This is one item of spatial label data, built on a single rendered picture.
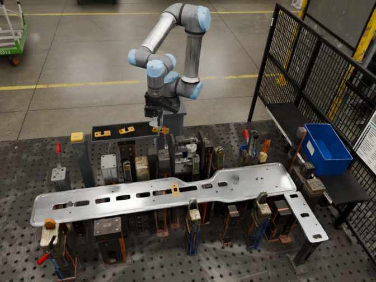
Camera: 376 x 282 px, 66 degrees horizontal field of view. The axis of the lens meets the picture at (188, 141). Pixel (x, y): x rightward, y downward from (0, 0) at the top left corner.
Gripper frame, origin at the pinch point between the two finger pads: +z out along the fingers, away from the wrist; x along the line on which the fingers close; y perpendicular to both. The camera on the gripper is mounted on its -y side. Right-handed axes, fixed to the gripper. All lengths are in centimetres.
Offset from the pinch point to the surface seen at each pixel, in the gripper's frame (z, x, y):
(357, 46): 18, -174, -165
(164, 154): 20.9, -2.0, -1.7
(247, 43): 127, -419, -94
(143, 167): 20.9, 9.6, 8.0
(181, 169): 32.1, -1.7, -11.7
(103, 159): 17.7, 9.6, 29.1
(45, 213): 29, 39, 50
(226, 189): 28.7, 12.1, -37.4
